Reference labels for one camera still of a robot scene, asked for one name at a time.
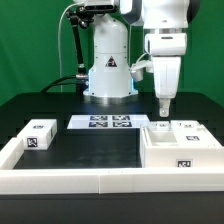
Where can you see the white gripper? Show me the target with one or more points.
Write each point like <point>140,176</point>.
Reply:
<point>166,51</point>

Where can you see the white cabinet door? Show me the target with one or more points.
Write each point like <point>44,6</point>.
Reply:
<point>160,125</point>
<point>190,133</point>

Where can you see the white cabinet body box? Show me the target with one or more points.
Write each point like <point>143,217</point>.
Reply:
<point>160,149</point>

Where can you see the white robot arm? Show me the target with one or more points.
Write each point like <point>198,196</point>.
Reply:
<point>111,78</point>

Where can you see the white cabinet top block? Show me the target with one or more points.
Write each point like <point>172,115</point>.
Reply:
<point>38,134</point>

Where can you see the white base marker plate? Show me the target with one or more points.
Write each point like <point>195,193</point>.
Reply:
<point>107,121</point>

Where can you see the white U-shaped obstacle fence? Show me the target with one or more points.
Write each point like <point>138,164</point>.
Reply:
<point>102,181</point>

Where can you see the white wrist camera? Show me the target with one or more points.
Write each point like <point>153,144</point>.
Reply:
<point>136,69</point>

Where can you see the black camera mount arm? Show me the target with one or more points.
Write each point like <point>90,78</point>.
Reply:
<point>78,36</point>

